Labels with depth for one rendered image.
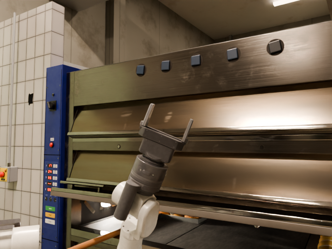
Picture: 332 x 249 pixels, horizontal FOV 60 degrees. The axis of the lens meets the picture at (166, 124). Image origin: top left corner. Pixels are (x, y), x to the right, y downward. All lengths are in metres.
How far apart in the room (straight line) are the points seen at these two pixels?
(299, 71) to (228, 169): 0.47
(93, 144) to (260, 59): 0.98
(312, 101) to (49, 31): 1.63
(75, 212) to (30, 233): 1.25
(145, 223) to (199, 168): 0.58
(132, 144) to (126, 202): 0.77
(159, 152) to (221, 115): 0.56
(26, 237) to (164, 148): 0.35
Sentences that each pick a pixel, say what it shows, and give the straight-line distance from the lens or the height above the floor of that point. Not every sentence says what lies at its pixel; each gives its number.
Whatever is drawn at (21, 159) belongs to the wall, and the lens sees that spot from 2.20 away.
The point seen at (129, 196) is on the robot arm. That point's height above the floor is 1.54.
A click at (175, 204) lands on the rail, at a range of 1.19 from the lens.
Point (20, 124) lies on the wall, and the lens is 2.23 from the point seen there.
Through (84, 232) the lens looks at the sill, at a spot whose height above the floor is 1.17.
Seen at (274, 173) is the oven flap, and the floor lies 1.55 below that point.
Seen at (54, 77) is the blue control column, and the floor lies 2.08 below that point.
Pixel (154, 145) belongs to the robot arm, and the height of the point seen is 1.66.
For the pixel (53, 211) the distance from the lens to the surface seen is 1.90.
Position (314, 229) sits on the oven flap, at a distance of 1.04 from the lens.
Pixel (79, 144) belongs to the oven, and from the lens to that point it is 1.74.
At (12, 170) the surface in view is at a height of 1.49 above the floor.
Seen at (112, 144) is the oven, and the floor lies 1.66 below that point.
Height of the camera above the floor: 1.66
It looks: 4 degrees up
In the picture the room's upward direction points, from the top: straight up
